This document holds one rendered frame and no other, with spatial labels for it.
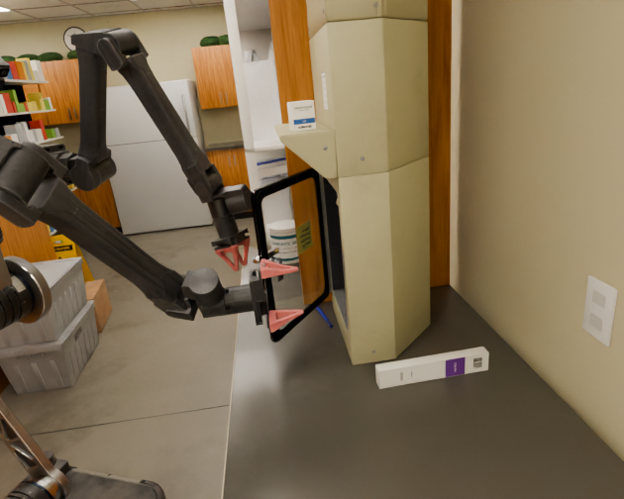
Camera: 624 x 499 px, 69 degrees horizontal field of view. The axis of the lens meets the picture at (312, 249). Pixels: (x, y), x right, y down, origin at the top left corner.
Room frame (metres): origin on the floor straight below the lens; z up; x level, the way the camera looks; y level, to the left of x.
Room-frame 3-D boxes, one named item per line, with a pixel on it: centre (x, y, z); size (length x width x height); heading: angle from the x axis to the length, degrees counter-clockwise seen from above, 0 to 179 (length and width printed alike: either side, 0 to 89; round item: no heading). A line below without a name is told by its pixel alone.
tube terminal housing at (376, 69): (1.13, -0.18, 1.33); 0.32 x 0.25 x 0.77; 4
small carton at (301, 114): (1.05, -0.01, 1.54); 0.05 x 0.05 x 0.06; 12
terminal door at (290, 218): (1.14, 0.04, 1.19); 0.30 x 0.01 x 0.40; 148
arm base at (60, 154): (1.34, 0.68, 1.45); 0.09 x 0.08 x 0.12; 162
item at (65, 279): (2.65, 1.74, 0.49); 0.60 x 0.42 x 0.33; 4
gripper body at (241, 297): (0.86, 0.15, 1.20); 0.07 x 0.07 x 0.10; 4
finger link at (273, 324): (0.86, 0.08, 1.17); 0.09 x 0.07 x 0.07; 94
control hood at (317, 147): (1.12, 0.00, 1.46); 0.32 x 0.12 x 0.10; 4
